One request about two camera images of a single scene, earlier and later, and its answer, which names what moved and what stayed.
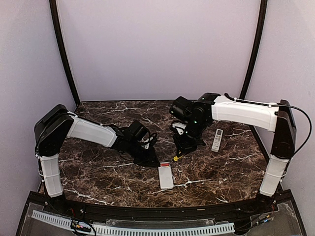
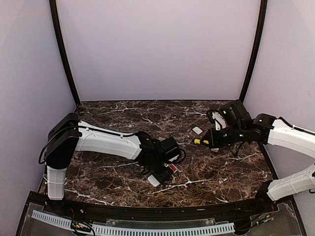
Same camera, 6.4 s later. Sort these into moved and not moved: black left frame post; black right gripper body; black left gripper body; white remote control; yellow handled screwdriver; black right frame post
Moved: yellow handled screwdriver; white remote control; black left gripper body; black right gripper body
Not moved: black left frame post; black right frame post
